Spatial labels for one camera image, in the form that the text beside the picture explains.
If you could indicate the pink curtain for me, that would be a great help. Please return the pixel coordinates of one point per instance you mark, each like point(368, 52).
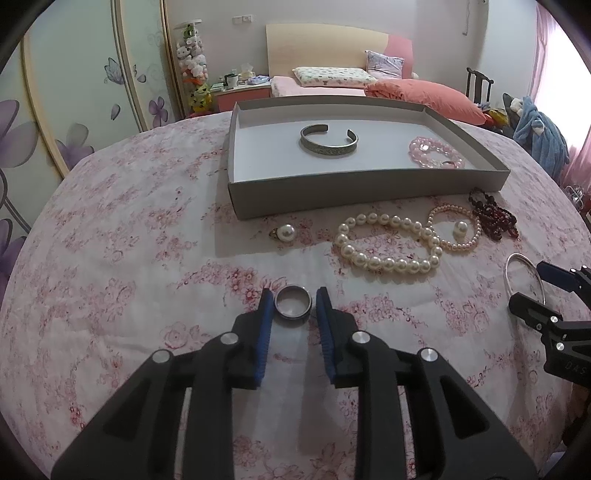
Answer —
point(558, 55)

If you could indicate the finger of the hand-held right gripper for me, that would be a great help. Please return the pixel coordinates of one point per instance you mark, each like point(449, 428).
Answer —
point(556, 276)
point(533, 310)

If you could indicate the clear tube of plush toys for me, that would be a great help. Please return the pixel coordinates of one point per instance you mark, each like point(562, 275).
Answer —
point(194, 64)

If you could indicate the white mug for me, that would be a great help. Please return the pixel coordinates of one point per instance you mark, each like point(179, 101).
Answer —
point(232, 81)

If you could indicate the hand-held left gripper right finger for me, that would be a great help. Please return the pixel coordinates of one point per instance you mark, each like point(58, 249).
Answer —
point(325, 332)

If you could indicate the bed with pink sheet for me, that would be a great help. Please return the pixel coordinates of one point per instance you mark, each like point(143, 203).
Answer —
point(286, 85)

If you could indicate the cream and pink headboard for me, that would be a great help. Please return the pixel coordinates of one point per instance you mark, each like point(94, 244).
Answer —
point(323, 48)

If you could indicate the folded pink quilt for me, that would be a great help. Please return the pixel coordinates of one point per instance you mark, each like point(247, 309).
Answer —
point(429, 94)

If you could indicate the grey cardboard tray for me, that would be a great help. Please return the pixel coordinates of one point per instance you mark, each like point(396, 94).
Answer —
point(351, 152)

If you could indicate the white wall socket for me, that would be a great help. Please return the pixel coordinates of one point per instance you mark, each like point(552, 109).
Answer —
point(244, 19)

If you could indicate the pink and cream nightstand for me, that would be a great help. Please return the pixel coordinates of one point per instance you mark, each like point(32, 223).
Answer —
point(242, 94)

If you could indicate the pink floral tablecloth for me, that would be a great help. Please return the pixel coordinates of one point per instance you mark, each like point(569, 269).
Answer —
point(138, 258)

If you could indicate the dark wooden chair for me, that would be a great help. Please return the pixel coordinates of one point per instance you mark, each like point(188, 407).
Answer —
point(478, 85)

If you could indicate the thin silver bangle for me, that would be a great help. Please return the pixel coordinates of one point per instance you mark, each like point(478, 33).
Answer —
point(510, 281)

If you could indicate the white patterned pillow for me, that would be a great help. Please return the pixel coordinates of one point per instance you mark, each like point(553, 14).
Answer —
point(332, 76)

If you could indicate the sliding wardrobe with purple flowers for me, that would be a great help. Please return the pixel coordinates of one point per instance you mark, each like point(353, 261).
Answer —
point(69, 92)

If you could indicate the purple floral pillow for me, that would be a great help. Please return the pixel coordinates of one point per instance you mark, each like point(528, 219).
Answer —
point(385, 64)

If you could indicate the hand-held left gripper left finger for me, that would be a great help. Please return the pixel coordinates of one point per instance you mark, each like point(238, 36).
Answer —
point(264, 332)

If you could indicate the blue plush robe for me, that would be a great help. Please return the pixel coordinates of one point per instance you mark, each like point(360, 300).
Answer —
point(538, 134)

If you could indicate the large pearl earring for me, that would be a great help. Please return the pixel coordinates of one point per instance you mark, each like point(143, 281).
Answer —
point(461, 228)

